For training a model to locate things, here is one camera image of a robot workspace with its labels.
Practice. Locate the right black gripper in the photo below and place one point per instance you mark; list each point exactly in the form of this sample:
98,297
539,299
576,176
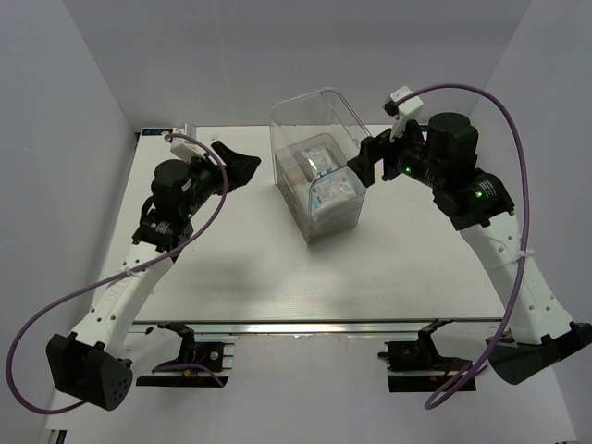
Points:
370,148

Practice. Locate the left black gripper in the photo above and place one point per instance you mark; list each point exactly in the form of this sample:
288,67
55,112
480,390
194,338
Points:
240,167

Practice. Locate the white sachet packet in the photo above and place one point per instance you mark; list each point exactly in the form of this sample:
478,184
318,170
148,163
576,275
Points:
330,191
320,160

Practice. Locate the clear plastic organizer box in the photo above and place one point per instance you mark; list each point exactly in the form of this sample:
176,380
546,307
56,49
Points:
313,136

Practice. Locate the wide gold cream tube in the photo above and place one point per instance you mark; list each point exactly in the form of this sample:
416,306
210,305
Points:
326,231

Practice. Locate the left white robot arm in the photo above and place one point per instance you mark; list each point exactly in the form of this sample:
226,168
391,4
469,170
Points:
94,362

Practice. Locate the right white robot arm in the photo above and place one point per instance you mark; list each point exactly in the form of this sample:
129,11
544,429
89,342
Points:
539,331

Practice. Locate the left blue table label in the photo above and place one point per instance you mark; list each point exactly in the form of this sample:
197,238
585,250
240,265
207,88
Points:
147,132

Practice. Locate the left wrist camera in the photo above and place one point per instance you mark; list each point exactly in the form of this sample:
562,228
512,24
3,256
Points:
184,149

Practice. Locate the aluminium front rail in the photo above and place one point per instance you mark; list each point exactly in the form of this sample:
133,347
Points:
481,326

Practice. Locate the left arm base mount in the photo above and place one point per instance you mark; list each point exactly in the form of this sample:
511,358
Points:
198,363

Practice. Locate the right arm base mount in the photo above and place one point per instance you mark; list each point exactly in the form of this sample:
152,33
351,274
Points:
417,367

